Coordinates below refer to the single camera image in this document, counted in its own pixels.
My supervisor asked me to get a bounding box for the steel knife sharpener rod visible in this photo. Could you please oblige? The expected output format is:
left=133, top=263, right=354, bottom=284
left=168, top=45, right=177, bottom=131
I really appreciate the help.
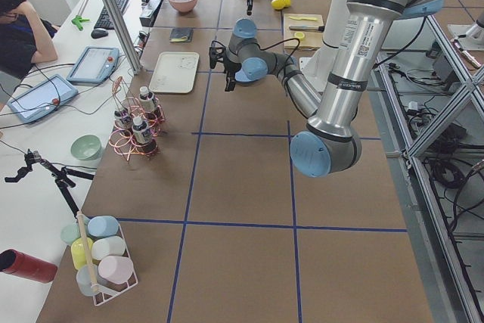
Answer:
left=289, top=26, right=325, bottom=33

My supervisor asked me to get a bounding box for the cream bear tray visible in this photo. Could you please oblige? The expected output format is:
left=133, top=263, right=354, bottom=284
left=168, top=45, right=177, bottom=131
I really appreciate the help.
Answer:
left=148, top=51, right=200, bottom=94

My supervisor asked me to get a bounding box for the half lemon slice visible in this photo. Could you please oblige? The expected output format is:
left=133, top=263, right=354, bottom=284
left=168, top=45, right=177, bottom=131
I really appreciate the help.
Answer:
left=293, top=31, right=306, bottom=41

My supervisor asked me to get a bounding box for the yellow plastic knife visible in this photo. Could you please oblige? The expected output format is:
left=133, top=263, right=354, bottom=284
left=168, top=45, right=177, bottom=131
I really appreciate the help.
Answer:
left=289, top=16, right=318, bottom=22

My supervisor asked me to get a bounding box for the grey folded cloth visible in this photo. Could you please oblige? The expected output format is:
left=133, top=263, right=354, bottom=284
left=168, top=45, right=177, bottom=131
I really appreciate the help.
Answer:
left=169, top=27, right=194, bottom=43

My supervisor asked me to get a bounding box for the wooden cutting board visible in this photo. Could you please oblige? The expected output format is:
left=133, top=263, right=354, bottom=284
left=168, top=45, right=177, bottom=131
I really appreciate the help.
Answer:
left=283, top=14, right=324, bottom=50

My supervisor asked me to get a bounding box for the dark tea bottle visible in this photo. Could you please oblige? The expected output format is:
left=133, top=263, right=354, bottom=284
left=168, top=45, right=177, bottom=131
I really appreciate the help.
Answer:
left=132, top=116, right=157, bottom=155
left=139, top=86, right=157, bottom=120

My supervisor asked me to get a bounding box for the blue teach pendant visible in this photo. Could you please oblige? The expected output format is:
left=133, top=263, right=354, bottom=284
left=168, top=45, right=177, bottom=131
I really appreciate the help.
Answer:
left=7, top=74, right=79, bottom=123
left=67, top=46, right=120, bottom=84

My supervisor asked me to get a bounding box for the black keyboard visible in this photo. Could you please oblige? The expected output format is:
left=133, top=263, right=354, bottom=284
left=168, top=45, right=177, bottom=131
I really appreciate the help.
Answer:
left=93, top=0, right=131, bottom=31

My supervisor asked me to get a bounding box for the black computer mouse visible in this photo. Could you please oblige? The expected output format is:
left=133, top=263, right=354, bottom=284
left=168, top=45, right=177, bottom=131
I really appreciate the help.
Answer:
left=91, top=28, right=109, bottom=39

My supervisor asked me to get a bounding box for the mint green bowl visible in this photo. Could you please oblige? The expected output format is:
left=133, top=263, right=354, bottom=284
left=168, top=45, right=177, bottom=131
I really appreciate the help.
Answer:
left=70, top=135, right=101, bottom=161

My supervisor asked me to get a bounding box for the blue plastic cup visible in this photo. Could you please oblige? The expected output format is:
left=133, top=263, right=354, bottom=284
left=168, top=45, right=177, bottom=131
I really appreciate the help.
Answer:
left=88, top=216, right=119, bottom=238

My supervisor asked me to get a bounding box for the white plastic cup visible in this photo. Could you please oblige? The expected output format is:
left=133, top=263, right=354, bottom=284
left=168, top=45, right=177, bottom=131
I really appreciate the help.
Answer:
left=92, top=236, right=126, bottom=261

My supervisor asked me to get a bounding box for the seated person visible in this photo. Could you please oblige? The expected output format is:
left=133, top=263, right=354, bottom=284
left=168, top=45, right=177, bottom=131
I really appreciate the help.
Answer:
left=1, top=0, right=59, bottom=79

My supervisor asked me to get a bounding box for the pale pink plastic cup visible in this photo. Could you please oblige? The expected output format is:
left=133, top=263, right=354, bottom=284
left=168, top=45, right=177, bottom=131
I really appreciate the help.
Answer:
left=98, top=256, right=134, bottom=284

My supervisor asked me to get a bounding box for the yellow plastic cup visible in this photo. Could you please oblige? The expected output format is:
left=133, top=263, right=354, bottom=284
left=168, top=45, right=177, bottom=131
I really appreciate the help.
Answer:
left=70, top=238, right=87, bottom=270

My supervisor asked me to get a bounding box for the red cylinder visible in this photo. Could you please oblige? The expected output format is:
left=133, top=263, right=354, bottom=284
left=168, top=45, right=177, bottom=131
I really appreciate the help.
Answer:
left=1, top=249, right=57, bottom=283

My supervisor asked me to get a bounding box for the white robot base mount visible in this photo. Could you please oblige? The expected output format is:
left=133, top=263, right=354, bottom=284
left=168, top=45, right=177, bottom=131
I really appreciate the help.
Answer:
left=299, top=57, right=318, bottom=82

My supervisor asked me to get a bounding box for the copper wire bottle rack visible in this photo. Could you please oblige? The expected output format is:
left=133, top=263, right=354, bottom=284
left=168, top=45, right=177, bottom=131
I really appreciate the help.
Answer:
left=108, top=76, right=166, bottom=161

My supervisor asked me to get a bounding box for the white wire cup rack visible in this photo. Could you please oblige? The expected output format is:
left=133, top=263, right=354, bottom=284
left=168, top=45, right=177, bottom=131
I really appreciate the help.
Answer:
left=60, top=211, right=138, bottom=306

